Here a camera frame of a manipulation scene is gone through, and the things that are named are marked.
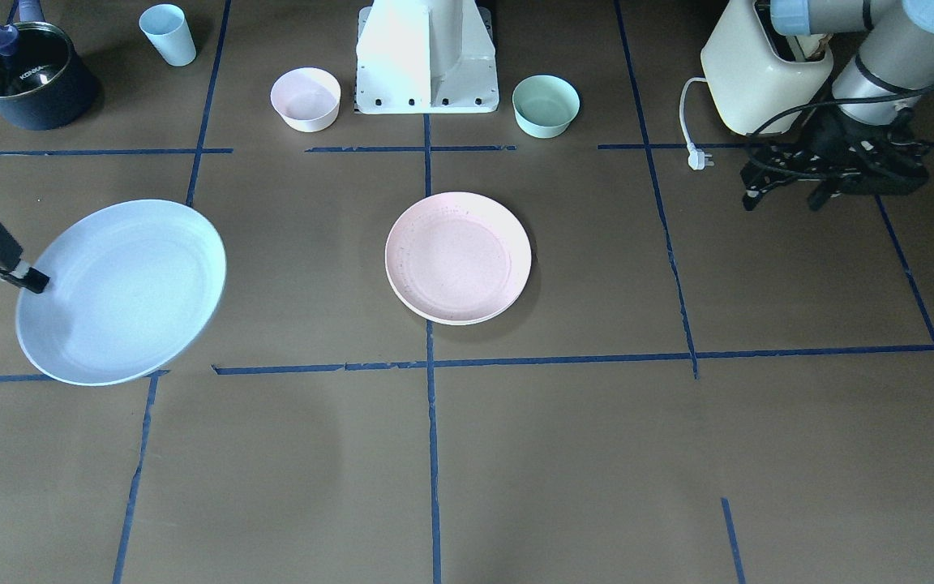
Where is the white mounting pillar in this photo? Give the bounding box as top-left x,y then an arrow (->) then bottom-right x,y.
353,1 -> 499,115

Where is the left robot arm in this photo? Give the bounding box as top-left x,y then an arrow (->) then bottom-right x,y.
769,1 -> 934,210

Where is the pink bowl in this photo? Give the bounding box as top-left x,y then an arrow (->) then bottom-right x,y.
270,67 -> 342,133

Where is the white toaster power plug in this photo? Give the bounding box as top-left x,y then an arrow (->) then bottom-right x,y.
678,76 -> 715,171

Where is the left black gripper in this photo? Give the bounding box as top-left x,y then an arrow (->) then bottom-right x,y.
790,106 -> 929,195

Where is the green bowl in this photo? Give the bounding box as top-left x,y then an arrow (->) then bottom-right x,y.
512,75 -> 581,140

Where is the cream toaster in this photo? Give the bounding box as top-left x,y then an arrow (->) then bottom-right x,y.
700,1 -> 834,135

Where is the light blue cup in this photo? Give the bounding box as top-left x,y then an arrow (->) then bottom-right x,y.
139,3 -> 197,67

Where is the blue plate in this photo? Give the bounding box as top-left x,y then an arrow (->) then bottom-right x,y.
15,200 -> 227,387

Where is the pink plate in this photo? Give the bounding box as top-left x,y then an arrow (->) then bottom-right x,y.
384,191 -> 533,326

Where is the dark blue pot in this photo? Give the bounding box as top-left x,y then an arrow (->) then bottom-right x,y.
0,1 -> 101,131

